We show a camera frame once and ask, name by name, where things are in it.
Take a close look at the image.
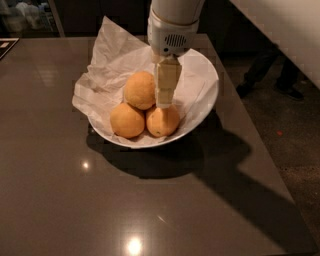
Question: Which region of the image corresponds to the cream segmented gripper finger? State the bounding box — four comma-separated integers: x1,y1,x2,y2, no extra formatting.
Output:
152,55,182,109

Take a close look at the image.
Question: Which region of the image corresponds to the white bowl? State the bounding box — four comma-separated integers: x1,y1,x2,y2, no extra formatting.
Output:
88,50,219,149

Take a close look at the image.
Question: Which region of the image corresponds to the black framed board at left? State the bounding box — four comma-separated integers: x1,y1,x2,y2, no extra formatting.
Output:
0,38,19,60

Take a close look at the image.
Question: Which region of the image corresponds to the top orange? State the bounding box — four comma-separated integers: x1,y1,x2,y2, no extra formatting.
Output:
124,71,155,110

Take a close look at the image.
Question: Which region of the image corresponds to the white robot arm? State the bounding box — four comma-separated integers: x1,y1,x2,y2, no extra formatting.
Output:
147,0,320,108

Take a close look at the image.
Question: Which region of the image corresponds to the front left orange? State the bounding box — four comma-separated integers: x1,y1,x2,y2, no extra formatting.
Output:
110,103,145,138

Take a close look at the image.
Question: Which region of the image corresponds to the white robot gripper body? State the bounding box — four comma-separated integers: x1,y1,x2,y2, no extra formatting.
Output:
147,7,199,56

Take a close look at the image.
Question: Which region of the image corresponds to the person in dark trousers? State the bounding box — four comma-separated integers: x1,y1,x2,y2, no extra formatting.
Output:
235,43,305,102

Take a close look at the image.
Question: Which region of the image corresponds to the orange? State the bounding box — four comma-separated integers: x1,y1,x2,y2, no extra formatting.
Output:
124,71,155,110
146,105,180,137
110,103,145,138

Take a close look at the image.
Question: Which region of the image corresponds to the white crumpled paper liner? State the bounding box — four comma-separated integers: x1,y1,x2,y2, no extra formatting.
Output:
71,15,206,147

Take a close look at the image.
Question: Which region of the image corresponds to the cluttered shelf in background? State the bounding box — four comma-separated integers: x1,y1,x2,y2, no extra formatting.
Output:
0,0,64,35

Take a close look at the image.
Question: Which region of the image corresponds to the front right orange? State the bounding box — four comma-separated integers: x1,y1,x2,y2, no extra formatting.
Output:
146,105,180,137

